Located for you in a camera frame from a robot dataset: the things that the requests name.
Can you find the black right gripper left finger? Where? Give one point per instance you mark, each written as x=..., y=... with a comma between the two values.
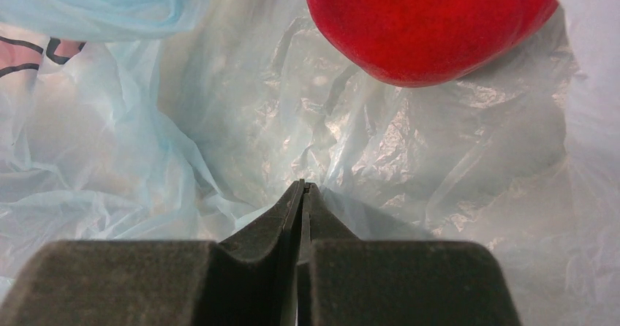
x=245, y=279

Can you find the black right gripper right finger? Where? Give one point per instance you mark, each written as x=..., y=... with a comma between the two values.
x=343, y=280

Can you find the light blue printed plastic bag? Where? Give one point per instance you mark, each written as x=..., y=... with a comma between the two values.
x=188, y=118

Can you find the red fake apple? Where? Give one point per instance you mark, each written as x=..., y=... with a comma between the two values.
x=420, y=43

